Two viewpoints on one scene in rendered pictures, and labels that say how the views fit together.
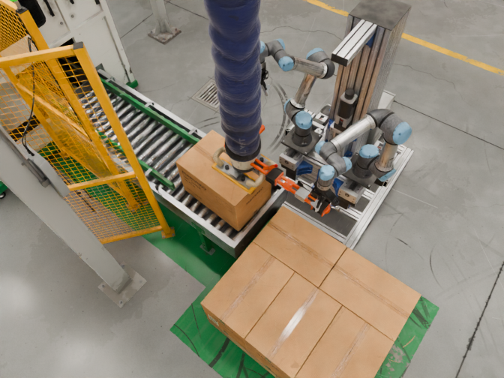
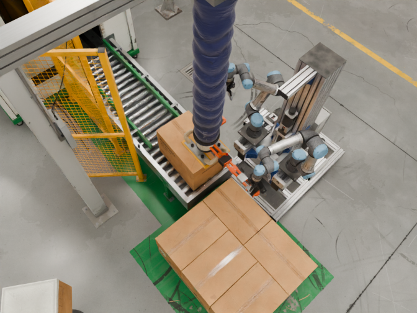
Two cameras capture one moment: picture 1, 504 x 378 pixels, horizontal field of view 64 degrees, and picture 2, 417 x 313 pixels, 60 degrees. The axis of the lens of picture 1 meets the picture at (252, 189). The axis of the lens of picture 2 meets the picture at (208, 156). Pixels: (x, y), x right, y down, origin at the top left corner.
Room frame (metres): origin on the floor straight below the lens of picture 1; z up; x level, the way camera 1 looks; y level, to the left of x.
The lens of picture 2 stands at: (-0.03, -0.11, 3.96)
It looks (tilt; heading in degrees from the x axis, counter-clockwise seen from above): 62 degrees down; 4
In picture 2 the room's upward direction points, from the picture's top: 4 degrees clockwise
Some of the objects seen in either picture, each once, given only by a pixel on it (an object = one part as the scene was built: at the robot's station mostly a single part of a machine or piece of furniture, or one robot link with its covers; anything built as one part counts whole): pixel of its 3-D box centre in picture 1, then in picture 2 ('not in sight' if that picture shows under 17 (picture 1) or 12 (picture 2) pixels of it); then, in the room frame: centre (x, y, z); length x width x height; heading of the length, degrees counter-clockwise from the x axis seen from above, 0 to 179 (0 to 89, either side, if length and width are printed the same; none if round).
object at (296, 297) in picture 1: (307, 307); (233, 256); (0.82, -0.36, 0.34); 1.20 x 1.00 x 0.40; 49
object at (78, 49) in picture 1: (83, 180); (86, 132); (1.60, 1.17, 1.05); 0.87 x 0.10 x 2.10; 101
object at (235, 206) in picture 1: (225, 180); (190, 150); (1.72, 0.20, 0.75); 0.60 x 0.40 x 0.40; 46
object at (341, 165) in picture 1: (338, 164); (269, 165); (1.24, -0.47, 1.57); 0.11 x 0.11 x 0.08; 31
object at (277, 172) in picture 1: (274, 175); (224, 159); (1.39, -0.14, 1.28); 0.10 x 0.08 x 0.06; 137
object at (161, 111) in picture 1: (183, 127); (167, 99); (2.50, 0.61, 0.50); 2.31 x 0.05 x 0.19; 49
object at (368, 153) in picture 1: (368, 156); (298, 158); (1.54, -0.78, 1.20); 0.13 x 0.12 x 0.14; 31
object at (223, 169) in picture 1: (235, 173); (197, 151); (1.49, 0.10, 1.17); 0.34 x 0.10 x 0.05; 47
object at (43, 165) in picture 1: (45, 170); (62, 128); (1.28, 1.10, 1.62); 0.20 x 0.05 x 0.30; 49
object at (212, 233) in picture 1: (131, 174); (121, 129); (2.01, 1.04, 0.50); 2.31 x 0.05 x 0.19; 49
